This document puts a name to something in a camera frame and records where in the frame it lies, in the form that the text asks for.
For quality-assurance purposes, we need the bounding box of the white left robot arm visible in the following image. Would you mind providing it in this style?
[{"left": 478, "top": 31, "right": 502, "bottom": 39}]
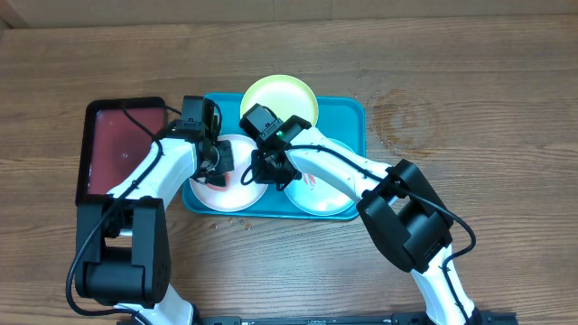
[{"left": 65, "top": 96, "right": 233, "bottom": 324}]

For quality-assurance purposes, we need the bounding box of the yellow-green plate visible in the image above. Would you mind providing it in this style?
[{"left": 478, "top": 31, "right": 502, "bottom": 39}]
[{"left": 240, "top": 75, "right": 319, "bottom": 126}]

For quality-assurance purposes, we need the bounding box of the white plate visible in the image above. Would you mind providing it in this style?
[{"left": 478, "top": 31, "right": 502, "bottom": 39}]
[{"left": 190, "top": 134, "right": 267, "bottom": 212}]

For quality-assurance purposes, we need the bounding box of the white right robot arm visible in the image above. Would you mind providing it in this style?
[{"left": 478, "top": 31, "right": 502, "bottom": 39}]
[{"left": 239, "top": 104, "right": 476, "bottom": 324}]

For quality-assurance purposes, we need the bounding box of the red black sponge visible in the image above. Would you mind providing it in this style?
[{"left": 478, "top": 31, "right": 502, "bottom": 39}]
[{"left": 198, "top": 172, "right": 230, "bottom": 191}]

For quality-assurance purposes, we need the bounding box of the light blue plate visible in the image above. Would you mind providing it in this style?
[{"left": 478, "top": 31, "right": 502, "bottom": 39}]
[{"left": 282, "top": 137, "right": 362, "bottom": 217}]

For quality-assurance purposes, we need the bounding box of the dark red water tray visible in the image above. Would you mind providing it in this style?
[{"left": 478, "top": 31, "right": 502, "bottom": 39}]
[{"left": 75, "top": 97, "right": 168, "bottom": 203}]

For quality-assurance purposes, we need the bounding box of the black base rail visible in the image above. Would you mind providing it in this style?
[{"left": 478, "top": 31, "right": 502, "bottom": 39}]
[{"left": 191, "top": 311, "right": 518, "bottom": 325}]

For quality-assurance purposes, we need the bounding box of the blue plastic tray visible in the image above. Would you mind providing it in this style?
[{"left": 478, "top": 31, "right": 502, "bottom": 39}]
[{"left": 206, "top": 92, "right": 366, "bottom": 219}]

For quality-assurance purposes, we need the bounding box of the cardboard back wall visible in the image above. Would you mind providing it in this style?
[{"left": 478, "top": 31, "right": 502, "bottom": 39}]
[{"left": 1, "top": 0, "right": 577, "bottom": 29}]

